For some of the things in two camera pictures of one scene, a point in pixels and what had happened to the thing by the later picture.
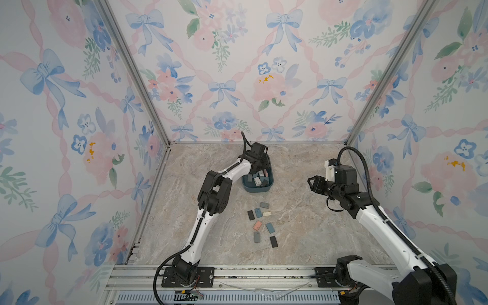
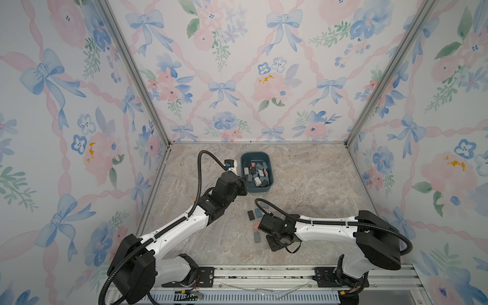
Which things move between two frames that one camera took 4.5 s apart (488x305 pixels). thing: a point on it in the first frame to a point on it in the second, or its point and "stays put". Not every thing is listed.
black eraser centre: x=251 y=215 stays put
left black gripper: x=265 y=164 to x=241 y=183
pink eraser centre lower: x=257 y=225 stays put
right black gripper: x=317 y=185 to x=272 y=247
